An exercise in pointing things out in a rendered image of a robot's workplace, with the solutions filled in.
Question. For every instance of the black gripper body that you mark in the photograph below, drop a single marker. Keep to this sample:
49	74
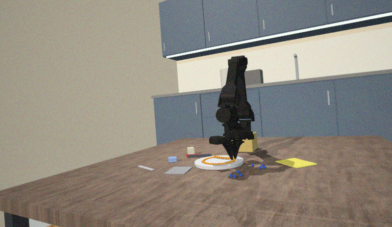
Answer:
227	139

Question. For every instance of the yellow flat square pad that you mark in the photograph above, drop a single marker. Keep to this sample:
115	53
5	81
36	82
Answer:
296	163

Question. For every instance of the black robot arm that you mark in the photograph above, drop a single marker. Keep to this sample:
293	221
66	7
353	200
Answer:
233	100

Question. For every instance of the white round plate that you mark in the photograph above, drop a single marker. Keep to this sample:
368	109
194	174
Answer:
199	164

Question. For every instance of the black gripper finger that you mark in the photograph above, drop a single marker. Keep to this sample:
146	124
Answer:
236	147
229	149

